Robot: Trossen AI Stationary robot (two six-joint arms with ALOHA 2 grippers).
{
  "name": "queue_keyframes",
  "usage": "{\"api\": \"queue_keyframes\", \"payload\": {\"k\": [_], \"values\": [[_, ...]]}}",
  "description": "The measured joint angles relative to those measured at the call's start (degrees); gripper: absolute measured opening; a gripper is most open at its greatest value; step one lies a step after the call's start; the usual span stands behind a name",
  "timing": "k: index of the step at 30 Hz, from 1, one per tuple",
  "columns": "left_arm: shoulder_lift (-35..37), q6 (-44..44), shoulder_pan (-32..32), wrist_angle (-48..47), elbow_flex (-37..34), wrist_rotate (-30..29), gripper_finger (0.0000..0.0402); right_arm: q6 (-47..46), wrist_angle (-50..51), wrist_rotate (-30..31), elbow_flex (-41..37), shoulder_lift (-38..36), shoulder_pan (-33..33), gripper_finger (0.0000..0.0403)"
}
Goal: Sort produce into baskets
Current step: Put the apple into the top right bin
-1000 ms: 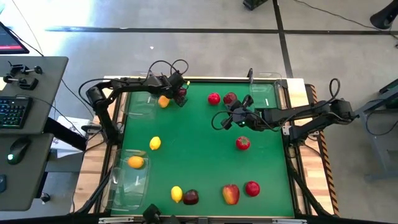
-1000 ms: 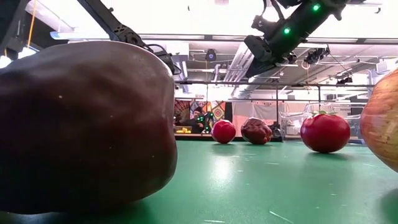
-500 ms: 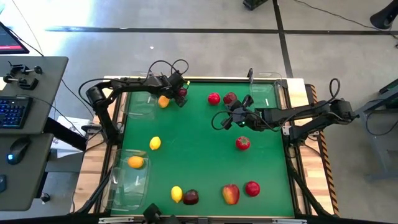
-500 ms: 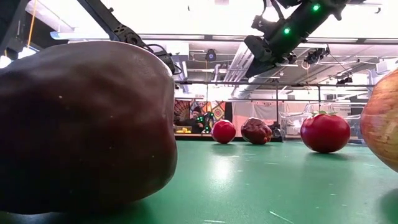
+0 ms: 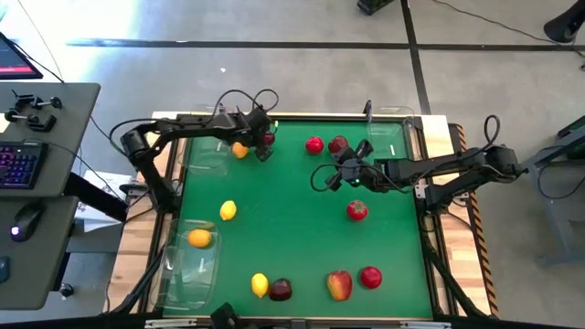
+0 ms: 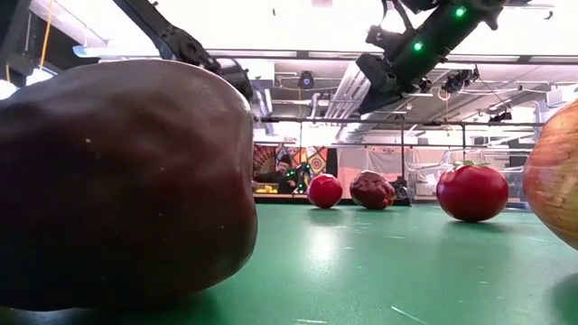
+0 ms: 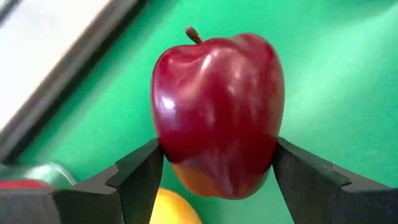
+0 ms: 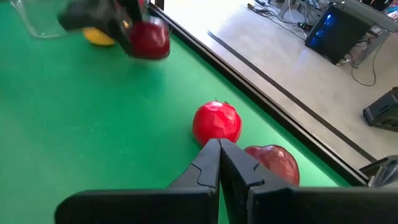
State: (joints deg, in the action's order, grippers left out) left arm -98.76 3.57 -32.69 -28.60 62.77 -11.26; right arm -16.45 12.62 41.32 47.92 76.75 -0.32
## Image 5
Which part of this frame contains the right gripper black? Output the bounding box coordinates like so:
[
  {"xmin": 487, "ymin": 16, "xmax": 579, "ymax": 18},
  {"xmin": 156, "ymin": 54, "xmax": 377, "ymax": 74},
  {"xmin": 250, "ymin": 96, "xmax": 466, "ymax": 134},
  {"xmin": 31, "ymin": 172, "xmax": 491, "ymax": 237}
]
[{"xmin": 329, "ymin": 139, "xmax": 389, "ymax": 192}]

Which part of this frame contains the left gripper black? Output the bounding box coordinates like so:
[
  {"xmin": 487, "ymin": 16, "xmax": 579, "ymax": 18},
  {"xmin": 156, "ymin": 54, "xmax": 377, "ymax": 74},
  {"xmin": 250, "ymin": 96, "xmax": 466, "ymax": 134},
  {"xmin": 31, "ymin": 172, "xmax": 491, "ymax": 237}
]
[{"xmin": 235, "ymin": 108, "xmax": 275, "ymax": 163}]

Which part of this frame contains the red tomato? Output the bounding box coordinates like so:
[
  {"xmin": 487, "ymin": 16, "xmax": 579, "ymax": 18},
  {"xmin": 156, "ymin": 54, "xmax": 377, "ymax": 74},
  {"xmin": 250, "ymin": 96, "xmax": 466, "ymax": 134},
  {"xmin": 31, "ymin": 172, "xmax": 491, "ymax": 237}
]
[
  {"xmin": 346, "ymin": 199, "xmax": 369, "ymax": 222},
  {"xmin": 360, "ymin": 266, "xmax": 384, "ymax": 290},
  {"xmin": 304, "ymin": 135, "xmax": 325, "ymax": 155}
]

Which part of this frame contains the red and yellow apple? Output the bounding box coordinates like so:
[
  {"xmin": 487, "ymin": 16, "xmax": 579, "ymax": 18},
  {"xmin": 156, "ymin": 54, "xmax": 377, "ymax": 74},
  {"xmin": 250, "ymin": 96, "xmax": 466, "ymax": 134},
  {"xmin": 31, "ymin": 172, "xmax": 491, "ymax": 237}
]
[{"xmin": 325, "ymin": 270, "xmax": 354, "ymax": 302}]

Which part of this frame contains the clear plastic basket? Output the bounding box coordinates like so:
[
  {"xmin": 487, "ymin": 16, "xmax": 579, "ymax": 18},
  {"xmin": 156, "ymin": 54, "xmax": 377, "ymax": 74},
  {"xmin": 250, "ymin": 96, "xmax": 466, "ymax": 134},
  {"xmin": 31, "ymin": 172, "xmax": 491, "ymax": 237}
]
[
  {"xmin": 180, "ymin": 103, "xmax": 237, "ymax": 178},
  {"xmin": 365, "ymin": 105, "xmax": 424, "ymax": 169},
  {"xmin": 153, "ymin": 218, "xmax": 223, "ymax": 311}
]

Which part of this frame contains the orange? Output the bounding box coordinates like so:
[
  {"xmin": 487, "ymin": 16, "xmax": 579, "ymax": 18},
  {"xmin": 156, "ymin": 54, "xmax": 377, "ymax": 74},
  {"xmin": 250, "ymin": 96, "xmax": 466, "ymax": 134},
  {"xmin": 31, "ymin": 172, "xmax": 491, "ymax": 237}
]
[{"xmin": 187, "ymin": 228, "xmax": 214, "ymax": 249}]

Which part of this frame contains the black floor crate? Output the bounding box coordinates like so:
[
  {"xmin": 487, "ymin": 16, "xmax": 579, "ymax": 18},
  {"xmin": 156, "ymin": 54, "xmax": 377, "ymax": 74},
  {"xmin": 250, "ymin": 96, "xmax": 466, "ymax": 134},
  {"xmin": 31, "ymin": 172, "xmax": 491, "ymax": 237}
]
[{"xmin": 356, "ymin": 0, "xmax": 395, "ymax": 16}]

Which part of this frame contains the white cardboard box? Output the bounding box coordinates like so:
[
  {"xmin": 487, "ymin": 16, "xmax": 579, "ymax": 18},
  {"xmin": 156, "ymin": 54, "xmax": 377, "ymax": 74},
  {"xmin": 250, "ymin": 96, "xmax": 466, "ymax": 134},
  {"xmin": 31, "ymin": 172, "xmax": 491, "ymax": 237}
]
[{"xmin": 74, "ymin": 169, "xmax": 134, "ymax": 233}]

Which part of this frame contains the yellow-black hazard tape strip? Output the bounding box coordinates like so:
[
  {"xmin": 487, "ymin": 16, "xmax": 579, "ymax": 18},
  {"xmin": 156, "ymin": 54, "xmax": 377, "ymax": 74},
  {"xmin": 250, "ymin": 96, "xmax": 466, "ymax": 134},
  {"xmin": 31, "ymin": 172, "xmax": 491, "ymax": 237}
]
[{"xmin": 450, "ymin": 122, "xmax": 500, "ymax": 317}]

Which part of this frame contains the light wooden table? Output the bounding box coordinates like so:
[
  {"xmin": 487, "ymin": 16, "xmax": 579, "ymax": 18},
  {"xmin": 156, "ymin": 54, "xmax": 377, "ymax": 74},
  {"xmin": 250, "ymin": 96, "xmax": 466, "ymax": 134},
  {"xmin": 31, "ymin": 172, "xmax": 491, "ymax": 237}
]
[{"xmin": 107, "ymin": 111, "xmax": 493, "ymax": 321}]

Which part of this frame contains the black bulky object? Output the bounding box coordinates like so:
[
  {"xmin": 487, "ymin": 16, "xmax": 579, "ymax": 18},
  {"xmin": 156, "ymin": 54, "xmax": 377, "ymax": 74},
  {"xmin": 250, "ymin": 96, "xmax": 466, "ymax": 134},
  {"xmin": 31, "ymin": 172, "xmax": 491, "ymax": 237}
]
[{"xmin": 209, "ymin": 301, "xmax": 257, "ymax": 329}]

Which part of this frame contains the black desk support beam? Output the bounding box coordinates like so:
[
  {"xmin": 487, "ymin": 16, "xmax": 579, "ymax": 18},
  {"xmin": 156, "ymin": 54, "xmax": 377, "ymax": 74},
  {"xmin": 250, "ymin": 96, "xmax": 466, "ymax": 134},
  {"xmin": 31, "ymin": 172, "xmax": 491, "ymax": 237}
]
[{"xmin": 63, "ymin": 172, "xmax": 130, "ymax": 224}]

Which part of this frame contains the grey desk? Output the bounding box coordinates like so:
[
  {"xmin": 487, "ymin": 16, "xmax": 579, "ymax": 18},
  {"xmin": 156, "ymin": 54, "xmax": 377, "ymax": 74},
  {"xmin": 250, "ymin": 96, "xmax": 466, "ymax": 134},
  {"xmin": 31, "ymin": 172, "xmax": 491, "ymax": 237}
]
[
  {"xmin": 0, "ymin": 196, "xmax": 80, "ymax": 312},
  {"xmin": 0, "ymin": 81, "xmax": 101, "ymax": 198}
]

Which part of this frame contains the grey metal stand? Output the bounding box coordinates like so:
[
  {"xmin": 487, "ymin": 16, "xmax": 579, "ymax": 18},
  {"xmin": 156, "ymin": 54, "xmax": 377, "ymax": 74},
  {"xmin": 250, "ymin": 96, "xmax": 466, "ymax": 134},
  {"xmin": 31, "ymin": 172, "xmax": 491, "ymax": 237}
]
[{"xmin": 506, "ymin": 113, "xmax": 585, "ymax": 269}]

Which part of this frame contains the black desk clamp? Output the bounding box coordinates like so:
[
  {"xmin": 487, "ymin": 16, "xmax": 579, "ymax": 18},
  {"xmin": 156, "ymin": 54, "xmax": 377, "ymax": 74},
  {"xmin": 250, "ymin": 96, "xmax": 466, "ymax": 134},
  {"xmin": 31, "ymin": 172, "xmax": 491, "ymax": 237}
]
[
  {"xmin": 11, "ymin": 90, "xmax": 64, "ymax": 111},
  {"xmin": 3, "ymin": 109, "xmax": 59, "ymax": 133}
]

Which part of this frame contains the backlit black keyboard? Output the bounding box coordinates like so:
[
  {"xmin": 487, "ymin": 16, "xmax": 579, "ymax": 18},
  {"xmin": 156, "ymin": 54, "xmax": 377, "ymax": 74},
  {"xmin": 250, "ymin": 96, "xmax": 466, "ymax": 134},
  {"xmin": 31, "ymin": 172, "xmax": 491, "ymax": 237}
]
[{"xmin": 0, "ymin": 140, "xmax": 49, "ymax": 191}]

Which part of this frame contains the black computer mouse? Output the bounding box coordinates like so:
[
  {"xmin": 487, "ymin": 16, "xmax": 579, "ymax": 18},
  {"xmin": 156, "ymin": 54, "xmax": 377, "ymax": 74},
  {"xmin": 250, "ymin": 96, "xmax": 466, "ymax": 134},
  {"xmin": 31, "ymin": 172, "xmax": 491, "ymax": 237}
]
[{"xmin": 9, "ymin": 202, "xmax": 46, "ymax": 243}]

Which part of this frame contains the computer screen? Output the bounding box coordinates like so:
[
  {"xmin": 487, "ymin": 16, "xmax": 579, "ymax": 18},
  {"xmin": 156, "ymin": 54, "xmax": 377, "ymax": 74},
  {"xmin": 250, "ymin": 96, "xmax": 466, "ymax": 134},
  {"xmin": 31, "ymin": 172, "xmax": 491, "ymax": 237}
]
[{"xmin": 0, "ymin": 31, "xmax": 45, "ymax": 81}]

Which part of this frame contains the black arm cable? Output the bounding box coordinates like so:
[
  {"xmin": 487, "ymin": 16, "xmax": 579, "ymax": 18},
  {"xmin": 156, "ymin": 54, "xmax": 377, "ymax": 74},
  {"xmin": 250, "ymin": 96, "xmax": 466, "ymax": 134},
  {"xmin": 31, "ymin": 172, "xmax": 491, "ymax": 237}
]
[
  {"xmin": 310, "ymin": 163, "xmax": 348, "ymax": 193},
  {"xmin": 483, "ymin": 113, "xmax": 502, "ymax": 148},
  {"xmin": 207, "ymin": 88, "xmax": 281, "ymax": 127},
  {"xmin": 108, "ymin": 117, "xmax": 161, "ymax": 159}
]

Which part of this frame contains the silver metal bracket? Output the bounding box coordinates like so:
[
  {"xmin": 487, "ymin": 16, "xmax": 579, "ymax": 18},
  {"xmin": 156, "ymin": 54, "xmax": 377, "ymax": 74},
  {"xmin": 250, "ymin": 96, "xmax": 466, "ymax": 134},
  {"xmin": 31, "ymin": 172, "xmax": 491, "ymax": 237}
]
[
  {"xmin": 400, "ymin": 321, "xmax": 452, "ymax": 329},
  {"xmin": 144, "ymin": 318, "xmax": 198, "ymax": 329}
]

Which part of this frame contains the black floor cable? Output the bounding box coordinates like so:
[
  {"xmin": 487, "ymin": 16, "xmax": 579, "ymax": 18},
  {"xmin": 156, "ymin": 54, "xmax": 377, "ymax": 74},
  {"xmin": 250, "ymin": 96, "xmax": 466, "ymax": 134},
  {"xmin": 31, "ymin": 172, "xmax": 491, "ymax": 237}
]
[{"xmin": 431, "ymin": 0, "xmax": 585, "ymax": 47}]

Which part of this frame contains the black round pedestal base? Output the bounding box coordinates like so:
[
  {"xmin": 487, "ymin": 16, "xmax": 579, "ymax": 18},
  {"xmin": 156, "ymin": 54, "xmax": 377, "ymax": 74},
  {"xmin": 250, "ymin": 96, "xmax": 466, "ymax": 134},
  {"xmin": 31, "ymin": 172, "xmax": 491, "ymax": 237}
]
[{"xmin": 542, "ymin": 0, "xmax": 585, "ymax": 45}]

